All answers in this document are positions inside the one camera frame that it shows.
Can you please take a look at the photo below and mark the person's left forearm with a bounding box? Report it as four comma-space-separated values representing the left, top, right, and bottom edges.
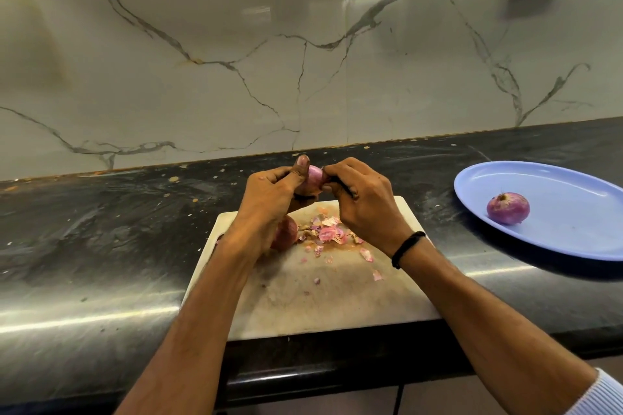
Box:
114, 235, 269, 415

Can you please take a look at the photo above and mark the white cutting board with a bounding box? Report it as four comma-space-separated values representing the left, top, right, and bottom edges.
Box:
181, 195, 442, 343

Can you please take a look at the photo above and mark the black wristband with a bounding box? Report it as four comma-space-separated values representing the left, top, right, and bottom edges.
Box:
391, 231, 427, 270

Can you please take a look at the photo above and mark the pile of pink onion peels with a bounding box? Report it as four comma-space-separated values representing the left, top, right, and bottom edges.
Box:
297, 207, 385, 285

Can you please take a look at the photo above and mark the red onion with dry skin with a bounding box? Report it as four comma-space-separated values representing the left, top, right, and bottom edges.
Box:
270, 215, 299, 253

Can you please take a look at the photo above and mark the person's right forearm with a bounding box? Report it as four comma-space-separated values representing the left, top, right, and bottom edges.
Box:
393, 236, 600, 415

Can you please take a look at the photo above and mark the black-handled knife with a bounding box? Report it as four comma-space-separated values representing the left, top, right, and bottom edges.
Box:
293, 175, 359, 202

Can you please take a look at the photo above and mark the person's right hand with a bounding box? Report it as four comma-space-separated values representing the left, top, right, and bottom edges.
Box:
321, 157, 415, 258

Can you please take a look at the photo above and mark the white ribbed sleeve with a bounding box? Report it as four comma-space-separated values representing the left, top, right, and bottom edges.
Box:
564, 368, 623, 415

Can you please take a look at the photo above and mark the peeled purple onion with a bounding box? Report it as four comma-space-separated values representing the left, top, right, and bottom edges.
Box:
487, 192, 531, 226

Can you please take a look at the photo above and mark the blue plastic plate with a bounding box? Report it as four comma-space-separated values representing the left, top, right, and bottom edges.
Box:
454, 160, 623, 263

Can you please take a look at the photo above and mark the person's left hand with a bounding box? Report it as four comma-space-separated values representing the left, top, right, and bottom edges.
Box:
220, 154, 322, 260

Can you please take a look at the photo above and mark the half-peeled red onion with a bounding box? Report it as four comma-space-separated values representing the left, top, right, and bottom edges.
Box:
306, 165, 330, 197

